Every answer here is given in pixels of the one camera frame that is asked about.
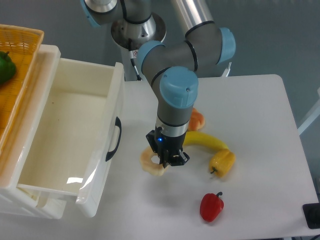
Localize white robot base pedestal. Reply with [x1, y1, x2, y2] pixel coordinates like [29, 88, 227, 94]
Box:
[111, 12, 167, 81]

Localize black drawer handle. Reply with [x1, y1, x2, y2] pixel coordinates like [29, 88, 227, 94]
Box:
[105, 116, 122, 162]

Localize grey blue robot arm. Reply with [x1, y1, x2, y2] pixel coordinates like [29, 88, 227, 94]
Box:
[81, 0, 236, 167]

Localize yellow banana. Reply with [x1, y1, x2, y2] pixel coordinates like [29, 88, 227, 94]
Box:
[183, 131, 229, 151]

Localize red bell pepper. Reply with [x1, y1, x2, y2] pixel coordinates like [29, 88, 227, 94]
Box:
[199, 191, 224, 223]

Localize white table leg frame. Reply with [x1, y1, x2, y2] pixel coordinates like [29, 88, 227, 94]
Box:
[297, 88, 320, 135]

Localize orange peach fruit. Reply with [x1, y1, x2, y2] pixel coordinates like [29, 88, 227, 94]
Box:
[187, 108, 206, 131]

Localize black device at edge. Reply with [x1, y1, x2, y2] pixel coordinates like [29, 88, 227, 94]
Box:
[302, 202, 320, 229]

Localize green bell pepper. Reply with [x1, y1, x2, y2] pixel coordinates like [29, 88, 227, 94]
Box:
[0, 51, 17, 85]

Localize white drawer cabinet frame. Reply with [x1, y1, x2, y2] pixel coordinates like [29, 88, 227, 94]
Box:
[0, 45, 67, 219]

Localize white plastic drawer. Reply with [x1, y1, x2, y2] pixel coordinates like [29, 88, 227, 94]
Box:
[16, 57, 125, 219]

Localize orange wicker basket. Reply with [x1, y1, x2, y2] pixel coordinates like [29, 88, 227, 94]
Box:
[0, 24, 45, 153]

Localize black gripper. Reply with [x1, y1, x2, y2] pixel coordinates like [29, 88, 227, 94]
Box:
[146, 127, 190, 169]

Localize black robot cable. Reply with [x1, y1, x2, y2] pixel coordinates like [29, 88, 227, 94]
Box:
[127, 38, 143, 81]

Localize yellow bell pepper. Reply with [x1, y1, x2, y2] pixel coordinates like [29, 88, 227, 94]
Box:
[208, 148, 236, 178]

